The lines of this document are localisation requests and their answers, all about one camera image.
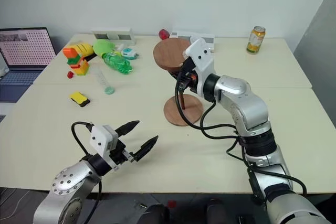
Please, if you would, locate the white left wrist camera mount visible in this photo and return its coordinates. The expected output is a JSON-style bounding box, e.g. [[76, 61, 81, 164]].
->
[[89, 125, 119, 168]]

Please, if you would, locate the yellow red green block stack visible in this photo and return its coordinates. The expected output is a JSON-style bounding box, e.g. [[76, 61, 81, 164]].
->
[[70, 60, 90, 77]]

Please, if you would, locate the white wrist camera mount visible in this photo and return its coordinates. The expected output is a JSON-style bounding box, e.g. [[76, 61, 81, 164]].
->
[[183, 37, 216, 98], [89, 125, 119, 168]]

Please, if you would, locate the green plastic bottle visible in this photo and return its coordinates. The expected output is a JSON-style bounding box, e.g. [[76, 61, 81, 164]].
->
[[101, 52, 134, 74]]

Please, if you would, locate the thick round wooden disc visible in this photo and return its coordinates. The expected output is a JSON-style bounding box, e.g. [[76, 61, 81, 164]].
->
[[153, 38, 192, 74]]

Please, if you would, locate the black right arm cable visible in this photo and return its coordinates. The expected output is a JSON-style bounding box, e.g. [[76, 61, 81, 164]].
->
[[174, 73, 308, 198]]

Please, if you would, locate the grey partition panel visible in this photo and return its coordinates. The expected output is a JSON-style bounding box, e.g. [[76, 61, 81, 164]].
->
[[292, 0, 336, 133]]

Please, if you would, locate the light green plush toy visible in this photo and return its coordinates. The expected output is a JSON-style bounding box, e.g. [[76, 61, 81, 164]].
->
[[92, 39, 116, 57]]

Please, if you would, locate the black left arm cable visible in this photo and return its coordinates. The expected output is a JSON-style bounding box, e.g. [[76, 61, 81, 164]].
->
[[71, 121, 103, 224]]

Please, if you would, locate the orange and green block stack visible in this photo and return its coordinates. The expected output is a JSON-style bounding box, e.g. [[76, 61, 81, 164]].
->
[[62, 47, 82, 68]]

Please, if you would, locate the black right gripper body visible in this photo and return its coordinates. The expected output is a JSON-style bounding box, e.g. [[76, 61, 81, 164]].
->
[[174, 58, 201, 94]]

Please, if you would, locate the white box with grey windows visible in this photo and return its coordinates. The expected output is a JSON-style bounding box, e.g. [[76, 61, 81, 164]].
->
[[91, 27, 137, 46], [169, 30, 216, 54]]

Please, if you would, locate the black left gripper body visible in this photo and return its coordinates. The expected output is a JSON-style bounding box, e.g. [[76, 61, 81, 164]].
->
[[109, 140, 136, 166]]

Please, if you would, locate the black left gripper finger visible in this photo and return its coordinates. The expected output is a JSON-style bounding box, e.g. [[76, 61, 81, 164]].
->
[[114, 120, 141, 138], [132, 135, 160, 163]]

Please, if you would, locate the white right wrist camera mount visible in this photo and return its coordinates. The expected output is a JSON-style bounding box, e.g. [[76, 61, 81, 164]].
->
[[183, 37, 216, 98]]

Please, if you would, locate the clear tube with green cap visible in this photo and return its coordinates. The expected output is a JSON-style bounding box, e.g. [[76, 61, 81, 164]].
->
[[91, 67, 116, 95]]

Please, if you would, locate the dark rounded shape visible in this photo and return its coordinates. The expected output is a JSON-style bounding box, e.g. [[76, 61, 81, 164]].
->
[[143, 204, 170, 224], [206, 199, 232, 224]]

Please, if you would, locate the yellow striped toy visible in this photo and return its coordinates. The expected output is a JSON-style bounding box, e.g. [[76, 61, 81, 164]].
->
[[70, 42, 95, 57]]

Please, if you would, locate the yellow and black eraser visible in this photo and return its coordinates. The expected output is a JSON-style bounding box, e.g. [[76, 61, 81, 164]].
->
[[69, 91, 91, 108]]

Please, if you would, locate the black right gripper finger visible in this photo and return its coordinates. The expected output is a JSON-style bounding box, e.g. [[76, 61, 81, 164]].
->
[[167, 66, 183, 79]]

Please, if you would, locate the white and teal device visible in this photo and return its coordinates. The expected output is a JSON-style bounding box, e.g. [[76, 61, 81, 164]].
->
[[121, 47, 140, 60]]

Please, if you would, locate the yellow green drink can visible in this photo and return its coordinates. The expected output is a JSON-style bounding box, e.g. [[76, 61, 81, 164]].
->
[[246, 26, 266, 55]]

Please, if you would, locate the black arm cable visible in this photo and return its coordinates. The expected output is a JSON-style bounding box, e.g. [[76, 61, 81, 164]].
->
[[174, 73, 308, 198], [71, 121, 103, 224]]

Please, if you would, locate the flat round wooden base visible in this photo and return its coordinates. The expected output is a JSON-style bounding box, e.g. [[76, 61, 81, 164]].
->
[[163, 94, 204, 127]]

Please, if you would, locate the open laptop computer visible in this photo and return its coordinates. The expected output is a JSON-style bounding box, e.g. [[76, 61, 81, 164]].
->
[[0, 27, 57, 103]]

